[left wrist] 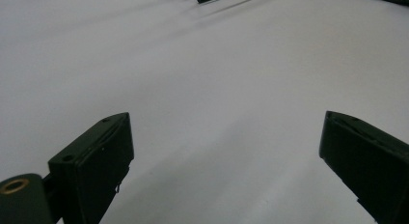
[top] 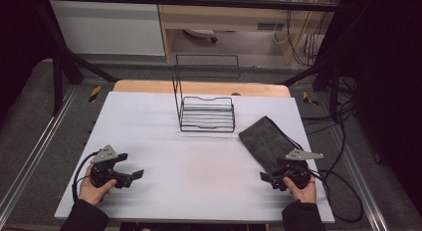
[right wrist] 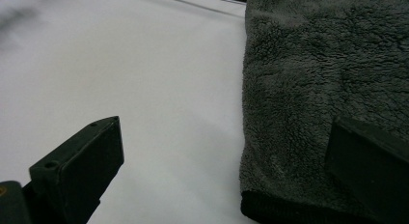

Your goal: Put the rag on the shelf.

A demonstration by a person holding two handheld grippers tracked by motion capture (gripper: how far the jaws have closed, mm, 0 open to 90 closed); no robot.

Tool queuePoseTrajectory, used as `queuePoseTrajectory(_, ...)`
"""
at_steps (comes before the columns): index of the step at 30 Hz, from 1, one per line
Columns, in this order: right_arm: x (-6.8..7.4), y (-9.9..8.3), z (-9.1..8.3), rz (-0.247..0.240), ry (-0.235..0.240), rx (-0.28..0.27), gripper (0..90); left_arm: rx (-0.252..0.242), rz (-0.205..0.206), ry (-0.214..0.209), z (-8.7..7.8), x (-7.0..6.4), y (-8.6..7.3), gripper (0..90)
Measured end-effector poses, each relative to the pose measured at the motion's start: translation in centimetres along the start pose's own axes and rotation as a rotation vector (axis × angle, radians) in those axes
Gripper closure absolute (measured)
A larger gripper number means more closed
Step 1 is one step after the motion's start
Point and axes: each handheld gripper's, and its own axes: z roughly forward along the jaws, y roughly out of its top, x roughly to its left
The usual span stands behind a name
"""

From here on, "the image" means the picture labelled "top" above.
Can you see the yellow black tape strip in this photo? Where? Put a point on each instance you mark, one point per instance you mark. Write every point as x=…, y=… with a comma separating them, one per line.
x=95, y=93
x=308, y=99

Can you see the light wooden desk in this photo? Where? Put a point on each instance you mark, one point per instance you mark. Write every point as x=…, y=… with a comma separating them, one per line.
x=215, y=17

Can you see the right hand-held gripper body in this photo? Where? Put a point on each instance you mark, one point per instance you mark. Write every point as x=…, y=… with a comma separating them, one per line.
x=300, y=156

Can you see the black metal frame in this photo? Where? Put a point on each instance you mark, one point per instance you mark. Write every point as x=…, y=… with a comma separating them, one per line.
x=199, y=0

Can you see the white cabinet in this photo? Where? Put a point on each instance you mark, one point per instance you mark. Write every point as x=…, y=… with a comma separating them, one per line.
x=109, y=28

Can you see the wooden table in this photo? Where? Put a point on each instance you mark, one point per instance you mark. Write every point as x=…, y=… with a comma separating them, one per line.
x=149, y=86

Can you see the aluminium rail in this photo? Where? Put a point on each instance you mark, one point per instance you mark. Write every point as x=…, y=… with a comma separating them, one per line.
x=361, y=184
x=36, y=148

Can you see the dark grey towel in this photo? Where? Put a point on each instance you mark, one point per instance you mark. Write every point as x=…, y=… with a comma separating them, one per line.
x=265, y=141

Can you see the person's right hand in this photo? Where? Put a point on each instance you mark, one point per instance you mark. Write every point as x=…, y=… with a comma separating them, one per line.
x=303, y=192

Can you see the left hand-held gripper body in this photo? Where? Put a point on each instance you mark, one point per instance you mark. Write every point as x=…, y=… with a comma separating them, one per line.
x=104, y=155

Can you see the person's left hand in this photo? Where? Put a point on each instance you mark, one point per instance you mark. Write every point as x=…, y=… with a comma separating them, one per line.
x=91, y=192

